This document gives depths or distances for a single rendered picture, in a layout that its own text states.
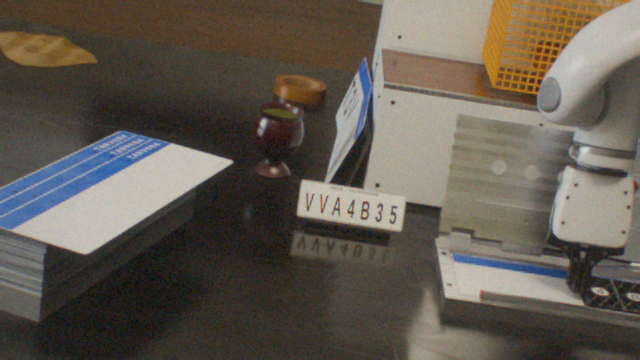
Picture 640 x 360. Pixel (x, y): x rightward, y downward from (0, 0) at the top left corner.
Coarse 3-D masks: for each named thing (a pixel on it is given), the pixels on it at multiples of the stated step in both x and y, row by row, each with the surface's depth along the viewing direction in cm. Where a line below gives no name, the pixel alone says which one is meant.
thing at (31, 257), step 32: (64, 160) 167; (0, 192) 153; (192, 192) 179; (160, 224) 171; (0, 256) 145; (32, 256) 143; (64, 256) 147; (96, 256) 155; (128, 256) 164; (0, 288) 146; (32, 288) 145; (64, 288) 149
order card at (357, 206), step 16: (304, 192) 185; (320, 192) 185; (336, 192) 186; (352, 192) 186; (368, 192) 186; (384, 192) 186; (304, 208) 185; (320, 208) 185; (336, 208) 185; (352, 208) 185; (368, 208) 186; (384, 208) 186; (400, 208) 186; (352, 224) 185; (368, 224) 185; (384, 224) 185; (400, 224) 186
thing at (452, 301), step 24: (456, 240) 181; (480, 240) 181; (528, 264) 180; (552, 264) 181; (600, 264) 184; (624, 264) 182; (456, 288) 168; (456, 312) 165; (480, 312) 165; (504, 312) 165; (528, 312) 165; (552, 312) 165; (576, 312) 166; (600, 336) 166; (624, 336) 166
